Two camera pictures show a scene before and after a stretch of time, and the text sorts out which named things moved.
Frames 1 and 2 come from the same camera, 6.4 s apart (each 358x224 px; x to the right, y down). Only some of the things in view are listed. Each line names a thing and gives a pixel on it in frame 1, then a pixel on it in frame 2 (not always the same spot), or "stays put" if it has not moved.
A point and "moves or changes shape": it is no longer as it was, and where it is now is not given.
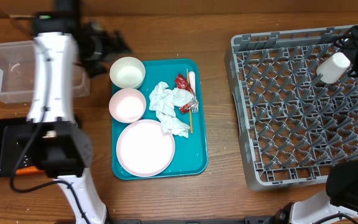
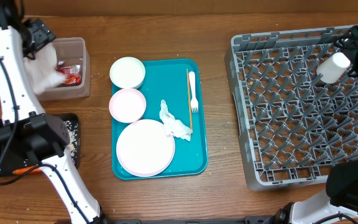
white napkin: (163, 100) moves or changes shape
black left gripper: (110, 50) → (45, 34)
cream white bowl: (127, 73) stays put
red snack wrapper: (183, 83) moves or changes shape
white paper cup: (332, 68) stays put
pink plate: (143, 149) stays put
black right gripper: (353, 38) stays put
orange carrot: (29, 170) stays put
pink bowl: (127, 105) stays put
